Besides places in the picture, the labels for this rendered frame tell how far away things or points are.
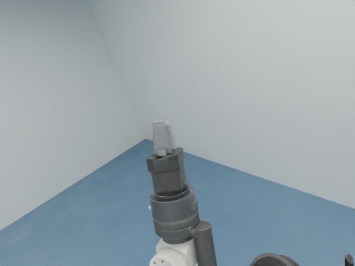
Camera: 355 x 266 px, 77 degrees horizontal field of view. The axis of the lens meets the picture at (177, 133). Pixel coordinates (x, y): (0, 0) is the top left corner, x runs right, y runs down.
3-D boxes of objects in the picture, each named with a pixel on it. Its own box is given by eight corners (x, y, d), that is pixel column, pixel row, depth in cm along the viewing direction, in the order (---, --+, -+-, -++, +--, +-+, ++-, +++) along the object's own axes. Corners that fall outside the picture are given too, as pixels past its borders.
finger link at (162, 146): (167, 119, 40) (173, 153, 40) (150, 122, 40) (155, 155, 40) (166, 119, 38) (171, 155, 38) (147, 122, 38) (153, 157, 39)
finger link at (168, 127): (155, 121, 45) (160, 152, 45) (171, 119, 44) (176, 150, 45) (157, 121, 46) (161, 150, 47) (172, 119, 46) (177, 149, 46)
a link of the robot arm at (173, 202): (192, 145, 48) (199, 199, 49) (148, 151, 49) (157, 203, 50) (187, 155, 36) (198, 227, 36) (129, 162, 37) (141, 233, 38)
